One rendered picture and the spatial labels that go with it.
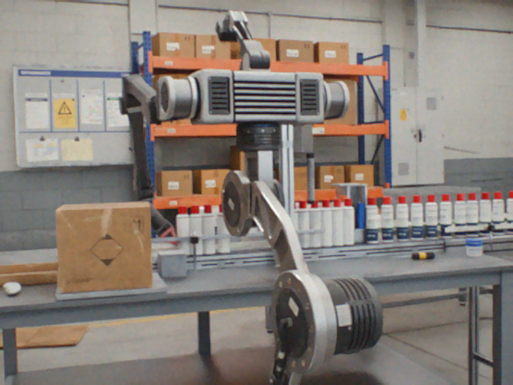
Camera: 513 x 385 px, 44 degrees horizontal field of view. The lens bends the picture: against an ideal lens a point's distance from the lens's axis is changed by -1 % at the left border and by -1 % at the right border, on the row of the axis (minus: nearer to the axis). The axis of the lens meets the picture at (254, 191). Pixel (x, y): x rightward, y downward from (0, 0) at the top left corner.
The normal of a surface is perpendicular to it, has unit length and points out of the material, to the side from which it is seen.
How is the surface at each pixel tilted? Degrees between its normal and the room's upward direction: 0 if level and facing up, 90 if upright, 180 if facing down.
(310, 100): 90
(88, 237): 90
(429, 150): 90
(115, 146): 90
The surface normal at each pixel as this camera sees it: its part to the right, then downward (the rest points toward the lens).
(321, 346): 0.38, 0.27
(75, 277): 0.20, 0.04
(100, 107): 0.45, 0.04
